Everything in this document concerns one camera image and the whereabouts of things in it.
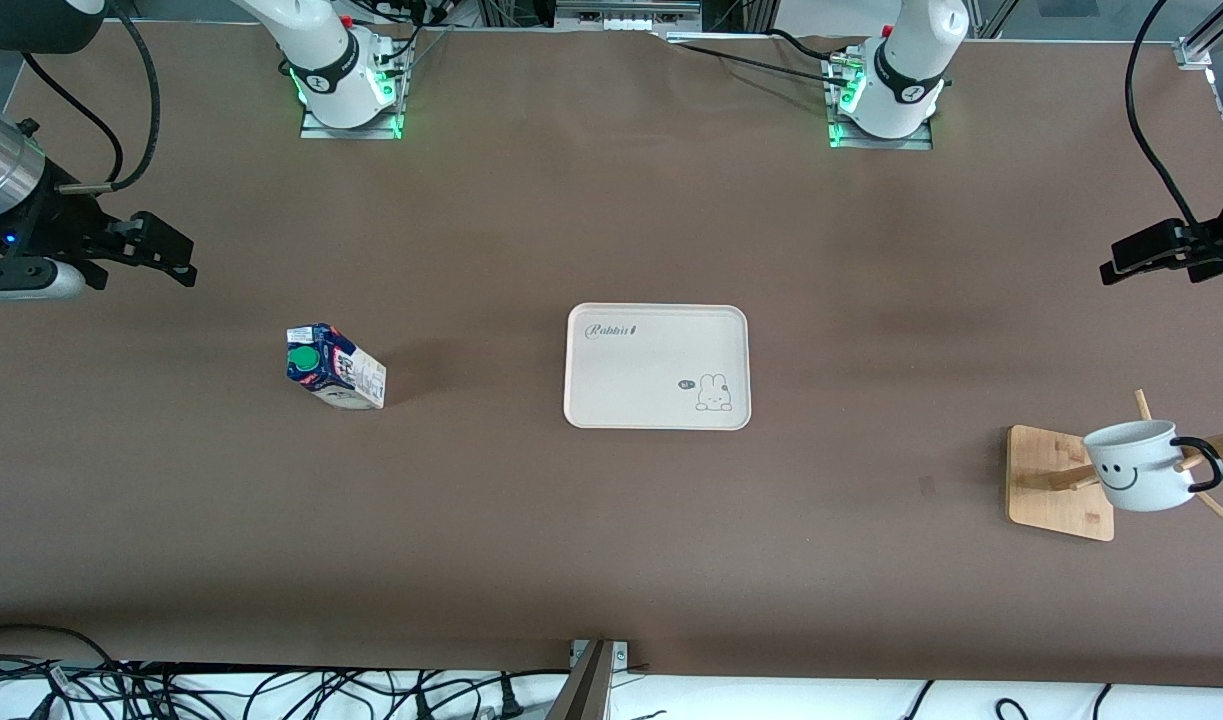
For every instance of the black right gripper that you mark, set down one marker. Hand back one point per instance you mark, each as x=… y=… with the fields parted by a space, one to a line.
x=43 y=226

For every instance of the blue white milk carton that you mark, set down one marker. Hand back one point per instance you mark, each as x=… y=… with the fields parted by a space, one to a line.
x=336 y=368

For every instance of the white smiley face cup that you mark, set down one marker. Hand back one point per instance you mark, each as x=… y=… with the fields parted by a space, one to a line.
x=1136 y=465

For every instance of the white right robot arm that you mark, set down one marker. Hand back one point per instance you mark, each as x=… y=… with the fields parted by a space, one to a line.
x=323 y=55

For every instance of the white rabbit print tray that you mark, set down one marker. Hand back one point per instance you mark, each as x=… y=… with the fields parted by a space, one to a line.
x=651 y=380

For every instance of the wooden mug rack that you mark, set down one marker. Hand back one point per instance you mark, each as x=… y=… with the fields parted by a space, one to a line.
x=1056 y=485

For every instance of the grey power strip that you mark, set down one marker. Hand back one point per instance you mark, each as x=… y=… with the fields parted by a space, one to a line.
x=626 y=12

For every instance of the aluminium frame profile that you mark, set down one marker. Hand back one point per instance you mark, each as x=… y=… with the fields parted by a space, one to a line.
x=1211 y=35

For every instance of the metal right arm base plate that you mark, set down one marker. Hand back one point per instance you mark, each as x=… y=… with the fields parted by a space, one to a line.
x=391 y=110

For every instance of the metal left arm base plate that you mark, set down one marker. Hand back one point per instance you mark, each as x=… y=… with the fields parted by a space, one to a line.
x=841 y=135

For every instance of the grey metal table bracket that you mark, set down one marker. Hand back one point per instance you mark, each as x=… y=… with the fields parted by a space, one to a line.
x=591 y=685

